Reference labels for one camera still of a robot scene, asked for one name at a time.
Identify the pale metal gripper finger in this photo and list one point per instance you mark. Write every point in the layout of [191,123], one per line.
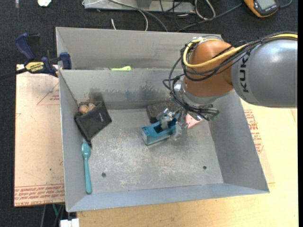
[180,129]
[166,117]

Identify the pink flat piece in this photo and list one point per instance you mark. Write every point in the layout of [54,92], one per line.
[193,121]

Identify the blue open box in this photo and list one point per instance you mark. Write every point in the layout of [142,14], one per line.
[154,135]

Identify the grey metal bin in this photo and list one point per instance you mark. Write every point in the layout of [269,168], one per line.
[146,164]

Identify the yellow-green flat thing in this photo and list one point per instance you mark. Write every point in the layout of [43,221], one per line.
[122,68]

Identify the black fabric pouch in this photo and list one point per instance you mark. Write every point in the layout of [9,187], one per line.
[93,123]

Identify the tan toy food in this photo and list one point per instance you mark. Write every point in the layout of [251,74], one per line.
[85,107]

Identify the teal plastic spoon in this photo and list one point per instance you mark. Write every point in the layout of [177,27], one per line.
[87,169]

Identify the brown cardboard board red print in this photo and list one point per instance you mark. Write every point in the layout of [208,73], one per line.
[38,136]

